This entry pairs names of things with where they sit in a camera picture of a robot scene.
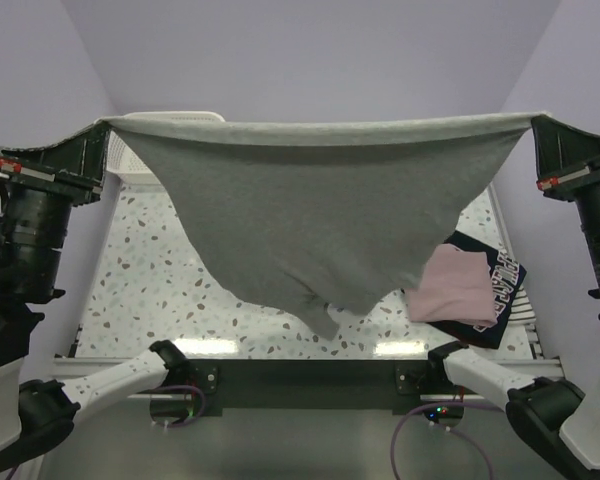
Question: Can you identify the aluminium frame rail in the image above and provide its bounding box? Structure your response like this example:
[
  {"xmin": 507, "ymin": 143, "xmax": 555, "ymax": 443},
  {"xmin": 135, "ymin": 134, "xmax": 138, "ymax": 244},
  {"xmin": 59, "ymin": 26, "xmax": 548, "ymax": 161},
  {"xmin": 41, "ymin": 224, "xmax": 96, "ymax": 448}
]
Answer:
[{"xmin": 39, "ymin": 184, "xmax": 594, "ymax": 480}]

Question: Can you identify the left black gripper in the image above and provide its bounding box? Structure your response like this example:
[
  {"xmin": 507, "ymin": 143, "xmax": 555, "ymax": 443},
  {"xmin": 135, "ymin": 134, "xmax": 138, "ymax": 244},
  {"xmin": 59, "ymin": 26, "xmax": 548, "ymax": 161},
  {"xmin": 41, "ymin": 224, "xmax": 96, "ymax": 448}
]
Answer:
[{"xmin": 0, "ymin": 116, "xmax": 113, "ymax": 293}]

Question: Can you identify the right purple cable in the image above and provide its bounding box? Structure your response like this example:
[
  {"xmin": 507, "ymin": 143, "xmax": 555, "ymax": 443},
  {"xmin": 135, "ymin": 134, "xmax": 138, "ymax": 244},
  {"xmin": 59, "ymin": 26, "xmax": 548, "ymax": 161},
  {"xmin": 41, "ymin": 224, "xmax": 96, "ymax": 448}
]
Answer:
[{"xmin": 389, "ymin": 402, "xmax": 501, "ymax": 480}]

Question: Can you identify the navy lettered tank top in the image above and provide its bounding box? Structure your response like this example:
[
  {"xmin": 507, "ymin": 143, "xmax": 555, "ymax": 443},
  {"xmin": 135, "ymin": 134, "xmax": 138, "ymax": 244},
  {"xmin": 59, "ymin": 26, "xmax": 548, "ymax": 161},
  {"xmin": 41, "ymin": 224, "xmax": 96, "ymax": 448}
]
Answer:
[{"xmin": 433, "ymin": 231, "xmax": 527, "ymax": 349}]

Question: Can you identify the grey tank top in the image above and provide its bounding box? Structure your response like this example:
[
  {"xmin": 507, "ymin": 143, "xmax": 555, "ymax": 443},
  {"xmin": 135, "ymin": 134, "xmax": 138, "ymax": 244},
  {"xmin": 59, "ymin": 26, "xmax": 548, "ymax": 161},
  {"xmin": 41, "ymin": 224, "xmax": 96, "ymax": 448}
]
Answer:
[{"xmin": 104, "ymin": 113, "xmax": 535, "ymax": 339}]

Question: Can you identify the white plastic basket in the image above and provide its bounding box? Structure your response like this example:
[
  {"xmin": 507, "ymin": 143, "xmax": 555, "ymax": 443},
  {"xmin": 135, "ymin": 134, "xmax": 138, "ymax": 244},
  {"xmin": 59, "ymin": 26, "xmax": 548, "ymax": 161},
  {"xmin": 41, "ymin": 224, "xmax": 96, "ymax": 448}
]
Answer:
[{"xmin": 107, "ymin": 111, "xmax": 225, "ymax": 185}]

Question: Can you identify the pink tank top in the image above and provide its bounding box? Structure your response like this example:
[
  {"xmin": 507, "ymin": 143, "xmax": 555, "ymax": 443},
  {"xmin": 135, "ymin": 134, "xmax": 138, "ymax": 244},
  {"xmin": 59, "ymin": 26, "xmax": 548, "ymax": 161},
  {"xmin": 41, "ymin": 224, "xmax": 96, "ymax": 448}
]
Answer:
[{"xmin": 405, "ymin": 244, "xmax": 496, "ymax": 327}]

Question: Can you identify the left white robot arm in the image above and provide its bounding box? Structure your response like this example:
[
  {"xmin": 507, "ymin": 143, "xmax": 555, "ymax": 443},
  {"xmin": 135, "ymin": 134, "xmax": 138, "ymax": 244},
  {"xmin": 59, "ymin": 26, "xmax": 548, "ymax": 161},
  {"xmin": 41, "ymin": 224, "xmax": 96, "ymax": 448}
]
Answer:
[{"xmin": 0, "ymin": 121, "xmax": 191, "ymax": 473}]

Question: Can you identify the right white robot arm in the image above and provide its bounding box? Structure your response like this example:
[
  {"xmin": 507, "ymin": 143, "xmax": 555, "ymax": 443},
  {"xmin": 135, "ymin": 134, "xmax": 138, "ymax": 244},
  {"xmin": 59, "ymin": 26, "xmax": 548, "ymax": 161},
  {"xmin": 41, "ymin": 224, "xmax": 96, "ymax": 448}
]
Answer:
[{"xmin": 425, "ymin": 115, "xmax": 600, "ymax": 479}]

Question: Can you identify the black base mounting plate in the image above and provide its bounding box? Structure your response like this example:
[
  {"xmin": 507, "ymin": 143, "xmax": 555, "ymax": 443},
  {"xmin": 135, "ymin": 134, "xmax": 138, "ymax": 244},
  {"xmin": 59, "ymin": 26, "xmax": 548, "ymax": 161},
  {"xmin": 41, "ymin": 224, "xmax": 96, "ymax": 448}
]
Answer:
[{"xmin": 184, "ymin": 359, "xmax": 459, "ymax": 416}]

